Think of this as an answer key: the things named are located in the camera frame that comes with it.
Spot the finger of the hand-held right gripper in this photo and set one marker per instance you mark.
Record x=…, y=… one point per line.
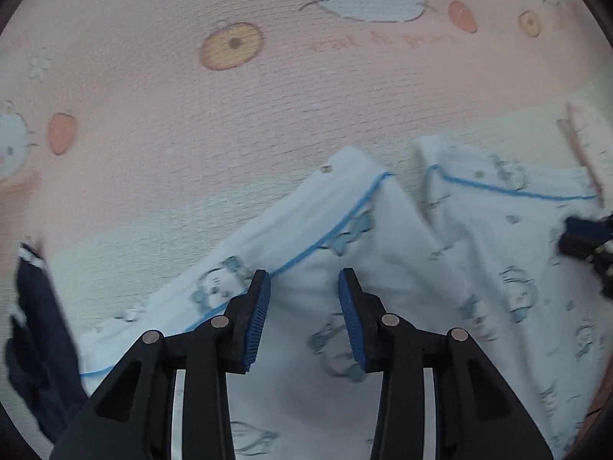
x=582, y=226
x=577, y=245

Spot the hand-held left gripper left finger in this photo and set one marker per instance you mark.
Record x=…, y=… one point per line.
x=256, y=321

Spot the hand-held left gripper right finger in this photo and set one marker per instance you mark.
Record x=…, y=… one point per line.
x=352, y=326

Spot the light blue printed shorts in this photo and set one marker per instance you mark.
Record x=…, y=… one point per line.
x=431, y=297

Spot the pink printed folded garment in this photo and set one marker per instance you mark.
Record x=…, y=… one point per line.
x=586, y=163

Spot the pink cat printed blanket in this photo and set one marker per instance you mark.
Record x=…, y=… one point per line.
x=239, y=129

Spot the navy blue garment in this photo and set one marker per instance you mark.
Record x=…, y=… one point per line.
x=38, y=345

